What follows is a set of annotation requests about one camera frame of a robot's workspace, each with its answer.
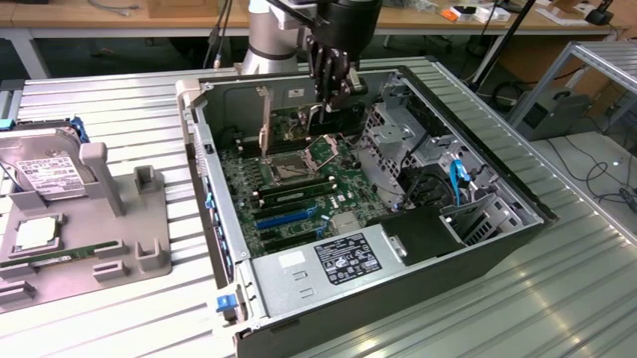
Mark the blue disk caddy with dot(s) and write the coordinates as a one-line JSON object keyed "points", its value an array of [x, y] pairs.
{"points": [[77, 130]]}

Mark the grey box on floor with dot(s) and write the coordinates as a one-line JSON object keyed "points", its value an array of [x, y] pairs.
{"points": [[558, 115]]}

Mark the silver metal disk bay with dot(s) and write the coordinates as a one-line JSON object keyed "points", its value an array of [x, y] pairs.
{"points": [[388, 134]]}

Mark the green graphics card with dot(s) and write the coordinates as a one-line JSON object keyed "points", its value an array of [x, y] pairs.
{"points": [[289, 123]]}

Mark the black desk device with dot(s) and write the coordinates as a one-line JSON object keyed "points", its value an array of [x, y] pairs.
{"points": [[600, 15]]}

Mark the black tripod pole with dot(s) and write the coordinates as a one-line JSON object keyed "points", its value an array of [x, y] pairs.
{"points": [[503, 41]]}

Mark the open black PC case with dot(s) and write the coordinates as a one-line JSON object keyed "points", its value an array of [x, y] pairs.
{"points": [[448, 298]]}

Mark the open metal socket cover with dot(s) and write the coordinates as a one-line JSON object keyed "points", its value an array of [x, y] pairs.
{"points": [[324, 151]]}

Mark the small white box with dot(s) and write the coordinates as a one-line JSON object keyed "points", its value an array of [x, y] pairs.
{"points": [[494, 14]]}

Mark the grey aluminium profile post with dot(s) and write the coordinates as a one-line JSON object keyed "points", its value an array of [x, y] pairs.
{"points": [[13, 100]]}

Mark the silver CPU chip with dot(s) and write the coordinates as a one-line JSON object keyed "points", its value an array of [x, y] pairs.
{"points": [[35, 233]]}

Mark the long black expansion slot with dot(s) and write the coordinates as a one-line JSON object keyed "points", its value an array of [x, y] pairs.
{"points": [[287, 212], [299, 244], [295, 235]]}

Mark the grey parts rack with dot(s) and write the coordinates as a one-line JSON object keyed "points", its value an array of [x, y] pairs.
{"points": [[80, 231]]}

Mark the green motherboard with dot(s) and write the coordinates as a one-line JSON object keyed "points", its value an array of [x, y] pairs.
{"points": [[349, 190]]}

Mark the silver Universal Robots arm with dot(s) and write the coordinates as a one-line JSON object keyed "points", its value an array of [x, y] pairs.
{"points": [[269, 41]]}

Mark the loose green RAM stick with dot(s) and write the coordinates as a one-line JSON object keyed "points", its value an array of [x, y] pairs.
{"points": [[70, 254]]}

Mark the CPU socket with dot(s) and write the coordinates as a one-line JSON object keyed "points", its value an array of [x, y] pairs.
{"points": [[289, 169]]}

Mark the silver power supply unit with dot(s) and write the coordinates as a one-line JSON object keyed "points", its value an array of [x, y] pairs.
{"points": [[295, 283]]}

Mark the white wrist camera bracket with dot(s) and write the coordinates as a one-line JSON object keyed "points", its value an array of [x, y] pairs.
{"points": [[295, 18]]}

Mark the blue expansion slot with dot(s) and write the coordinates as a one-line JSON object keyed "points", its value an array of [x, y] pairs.
{"points": [[287, 221]]}

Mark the blue case latch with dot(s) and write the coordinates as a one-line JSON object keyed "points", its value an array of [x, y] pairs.
{"points": [[225, 302]]}

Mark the wooden desk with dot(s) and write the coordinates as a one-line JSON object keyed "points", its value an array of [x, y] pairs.
{"points": [[399, 22]]}

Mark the silver hard disk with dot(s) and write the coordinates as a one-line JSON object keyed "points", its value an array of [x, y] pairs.
{"points": [[47, 175]]}

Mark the silver chipset heatsink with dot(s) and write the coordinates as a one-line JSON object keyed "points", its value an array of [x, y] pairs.
{"points": [[347, 220]]}

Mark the white paper booklet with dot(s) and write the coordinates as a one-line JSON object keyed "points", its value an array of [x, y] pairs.
{"points": [[560, 16]]}

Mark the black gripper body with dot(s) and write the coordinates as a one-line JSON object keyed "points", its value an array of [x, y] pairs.
{"points": [[351, 22]]}

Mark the blue card retainer bar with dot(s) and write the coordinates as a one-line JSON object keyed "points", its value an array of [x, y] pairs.
{"points": [[208, 203]]}

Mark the teal plastic clamp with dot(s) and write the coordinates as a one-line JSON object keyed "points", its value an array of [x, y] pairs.
{"points": [[5, 125]]}

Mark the installed black RAM stick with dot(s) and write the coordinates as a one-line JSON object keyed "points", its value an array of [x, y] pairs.
{"points": [[299, 195]]}

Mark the aluminium frame stand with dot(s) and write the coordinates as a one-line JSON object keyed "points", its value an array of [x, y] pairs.
{"points": [[604, 56]]}

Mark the orange and black box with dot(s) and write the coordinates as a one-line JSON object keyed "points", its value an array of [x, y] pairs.
{"points": [[456, 14]]}

